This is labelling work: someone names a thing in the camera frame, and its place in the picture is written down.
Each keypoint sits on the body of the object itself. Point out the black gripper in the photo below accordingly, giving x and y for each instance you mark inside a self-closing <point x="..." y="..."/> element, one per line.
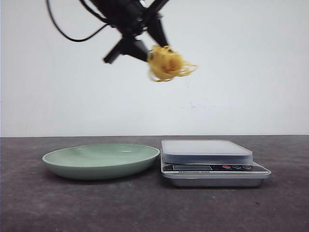
<point x="131" y="18"/>

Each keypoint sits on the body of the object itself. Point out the yellow vermicelli noodle bundle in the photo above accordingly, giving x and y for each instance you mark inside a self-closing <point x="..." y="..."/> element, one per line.
<point x="166" y="64"/>

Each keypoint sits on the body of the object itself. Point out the silver digital kitchen scale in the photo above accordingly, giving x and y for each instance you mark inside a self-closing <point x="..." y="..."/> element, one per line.
<point x="210" y="163"/>

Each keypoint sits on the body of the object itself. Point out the light green round plate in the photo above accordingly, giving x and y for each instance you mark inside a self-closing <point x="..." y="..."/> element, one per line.
<point x="100" y="162"/>

